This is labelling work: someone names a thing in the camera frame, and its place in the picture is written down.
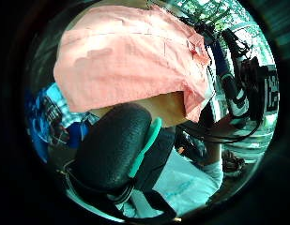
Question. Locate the white marker cube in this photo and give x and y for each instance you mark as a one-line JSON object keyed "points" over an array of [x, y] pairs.
{"points": [[272, 90]]}

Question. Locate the blue plaid cloth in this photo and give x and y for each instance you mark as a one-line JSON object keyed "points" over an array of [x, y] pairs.
{"points": [[57, 115]]}

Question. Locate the the person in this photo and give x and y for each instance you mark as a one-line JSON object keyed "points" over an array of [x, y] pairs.
{"points": [[185, 187]]}

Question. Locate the pink cloth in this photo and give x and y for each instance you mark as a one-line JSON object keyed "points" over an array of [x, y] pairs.
{"points": [[129, 62]]}

